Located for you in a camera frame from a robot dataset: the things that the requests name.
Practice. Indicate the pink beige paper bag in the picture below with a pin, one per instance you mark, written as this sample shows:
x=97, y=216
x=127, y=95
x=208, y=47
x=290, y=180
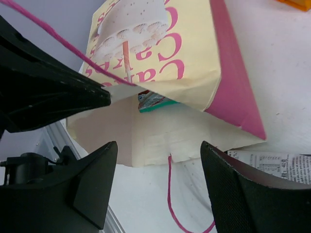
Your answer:
x=185, y=50

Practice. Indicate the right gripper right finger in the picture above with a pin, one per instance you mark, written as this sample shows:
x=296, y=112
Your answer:
x=247, y=200

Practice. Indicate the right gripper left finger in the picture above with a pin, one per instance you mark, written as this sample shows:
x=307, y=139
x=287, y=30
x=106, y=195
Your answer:
x=71, y=196

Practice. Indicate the green white snack packet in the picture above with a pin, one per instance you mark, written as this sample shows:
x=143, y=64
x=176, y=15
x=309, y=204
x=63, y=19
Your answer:
x=149, y=101

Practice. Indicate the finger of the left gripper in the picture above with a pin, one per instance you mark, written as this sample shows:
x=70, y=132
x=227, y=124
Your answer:
x=37, y=90

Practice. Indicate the dark blue chip bag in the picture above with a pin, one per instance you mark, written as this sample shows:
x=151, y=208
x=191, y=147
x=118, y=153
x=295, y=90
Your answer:
x=292, y=167

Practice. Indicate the orange snack packet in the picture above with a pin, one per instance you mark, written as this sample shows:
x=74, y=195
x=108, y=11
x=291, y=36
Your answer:
x=303, y=5

